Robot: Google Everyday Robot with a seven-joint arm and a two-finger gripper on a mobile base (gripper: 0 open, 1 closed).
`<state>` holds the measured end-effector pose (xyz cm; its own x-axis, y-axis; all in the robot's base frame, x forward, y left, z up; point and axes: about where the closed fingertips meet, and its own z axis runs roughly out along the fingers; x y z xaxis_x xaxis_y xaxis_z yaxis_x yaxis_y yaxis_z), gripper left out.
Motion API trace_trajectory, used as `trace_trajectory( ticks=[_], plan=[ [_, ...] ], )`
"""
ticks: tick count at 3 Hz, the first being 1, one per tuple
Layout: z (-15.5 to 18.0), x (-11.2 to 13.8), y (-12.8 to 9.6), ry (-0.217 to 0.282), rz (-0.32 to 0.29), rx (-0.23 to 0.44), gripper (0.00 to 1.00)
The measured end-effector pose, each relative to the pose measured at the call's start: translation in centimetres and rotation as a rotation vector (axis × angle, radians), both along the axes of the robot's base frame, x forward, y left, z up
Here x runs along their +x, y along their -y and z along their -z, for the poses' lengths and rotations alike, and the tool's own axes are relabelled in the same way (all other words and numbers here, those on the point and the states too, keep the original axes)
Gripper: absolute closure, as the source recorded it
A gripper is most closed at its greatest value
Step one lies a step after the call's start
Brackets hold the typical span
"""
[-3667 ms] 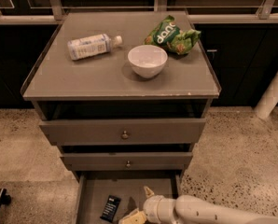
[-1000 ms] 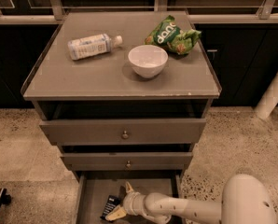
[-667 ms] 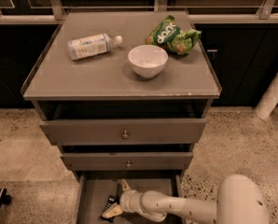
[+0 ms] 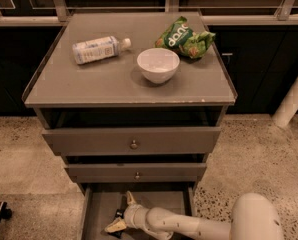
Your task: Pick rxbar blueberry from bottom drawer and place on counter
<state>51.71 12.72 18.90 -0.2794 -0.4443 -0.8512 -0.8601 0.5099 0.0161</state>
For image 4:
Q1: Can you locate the grey top drawer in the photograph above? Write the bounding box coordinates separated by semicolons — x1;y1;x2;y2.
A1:
43;127;220;156

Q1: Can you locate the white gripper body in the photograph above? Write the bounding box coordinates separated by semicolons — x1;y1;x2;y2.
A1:
124;204;149;229

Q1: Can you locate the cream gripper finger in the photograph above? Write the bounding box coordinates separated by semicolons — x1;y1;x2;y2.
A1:
126;191;136;205
105;217;127;233

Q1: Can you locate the white plastic drink bottle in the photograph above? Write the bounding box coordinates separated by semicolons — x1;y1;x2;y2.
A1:
72;36;132;65

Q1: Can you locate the metal railing frame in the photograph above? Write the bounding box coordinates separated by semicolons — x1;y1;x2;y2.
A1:
0;0;298;26

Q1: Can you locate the grey drawer cabinet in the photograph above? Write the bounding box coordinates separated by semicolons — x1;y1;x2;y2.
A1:
21;11;238;240

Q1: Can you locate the white ceramic bowl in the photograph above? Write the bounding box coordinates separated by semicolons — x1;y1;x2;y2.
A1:
137;48;180;84

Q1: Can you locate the green snack bag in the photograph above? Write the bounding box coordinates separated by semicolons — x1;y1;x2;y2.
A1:
155;17;216;59

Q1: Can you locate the grey middle drawer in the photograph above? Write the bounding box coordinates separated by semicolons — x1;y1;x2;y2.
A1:
65;163;206;183

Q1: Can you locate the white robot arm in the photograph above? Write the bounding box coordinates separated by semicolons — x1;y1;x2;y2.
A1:
192;77;298;240

